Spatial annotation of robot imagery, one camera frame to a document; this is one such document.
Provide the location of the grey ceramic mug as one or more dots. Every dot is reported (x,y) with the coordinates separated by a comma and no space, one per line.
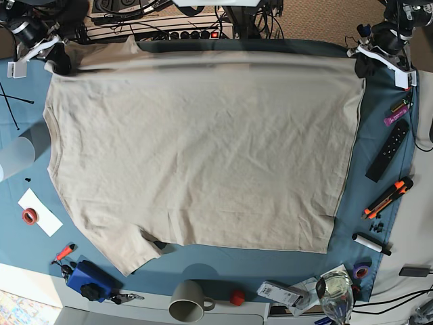
(189,303)

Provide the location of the white barcode package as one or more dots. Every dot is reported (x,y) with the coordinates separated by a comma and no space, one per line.
(286,295)

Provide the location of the frosted plastic cup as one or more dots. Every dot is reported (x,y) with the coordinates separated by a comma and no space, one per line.
(16,157)

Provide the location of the black power strip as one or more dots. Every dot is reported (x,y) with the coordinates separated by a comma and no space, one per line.
(197,34)

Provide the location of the purple tape roll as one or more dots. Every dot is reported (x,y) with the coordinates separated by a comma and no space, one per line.
(361,269)

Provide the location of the small red cube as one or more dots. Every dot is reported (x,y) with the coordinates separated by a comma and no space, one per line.
(237,297)

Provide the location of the orange small pen tool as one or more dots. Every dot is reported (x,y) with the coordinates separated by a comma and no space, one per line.
(64,253)

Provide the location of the red tape roll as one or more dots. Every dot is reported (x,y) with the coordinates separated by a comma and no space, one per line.
(30,216)

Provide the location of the white black marker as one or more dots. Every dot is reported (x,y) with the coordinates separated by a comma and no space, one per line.
(371,244)

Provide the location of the orange black utility knife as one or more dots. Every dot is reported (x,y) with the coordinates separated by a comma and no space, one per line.
(391,194)

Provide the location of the beige T-shirt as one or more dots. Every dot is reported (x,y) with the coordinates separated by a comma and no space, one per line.
(241,149)

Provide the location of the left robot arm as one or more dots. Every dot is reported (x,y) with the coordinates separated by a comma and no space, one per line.
(409,15)

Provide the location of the black remote control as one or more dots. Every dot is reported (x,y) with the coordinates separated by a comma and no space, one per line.
(388,151)

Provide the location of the clear wine glass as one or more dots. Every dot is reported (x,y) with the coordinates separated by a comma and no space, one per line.
(334,291)

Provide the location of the black adapter on table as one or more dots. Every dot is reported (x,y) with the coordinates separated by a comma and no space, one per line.
(414,271)

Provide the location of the white paper sheet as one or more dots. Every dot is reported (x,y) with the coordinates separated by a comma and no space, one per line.
(48,222)

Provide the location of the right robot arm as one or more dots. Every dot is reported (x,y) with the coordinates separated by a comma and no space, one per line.
(11,10)

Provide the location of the metal keys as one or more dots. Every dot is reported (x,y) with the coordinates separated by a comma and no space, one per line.
(121,298)

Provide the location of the blue table cloth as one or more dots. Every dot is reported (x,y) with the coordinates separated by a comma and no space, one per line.
(219,270)

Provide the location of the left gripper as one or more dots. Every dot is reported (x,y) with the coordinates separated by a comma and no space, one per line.
(387,39)

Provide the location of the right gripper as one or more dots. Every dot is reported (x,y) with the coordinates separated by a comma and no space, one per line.
(41,40)

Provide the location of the blue box with knob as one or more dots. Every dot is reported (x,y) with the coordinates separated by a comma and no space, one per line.
(91,282)

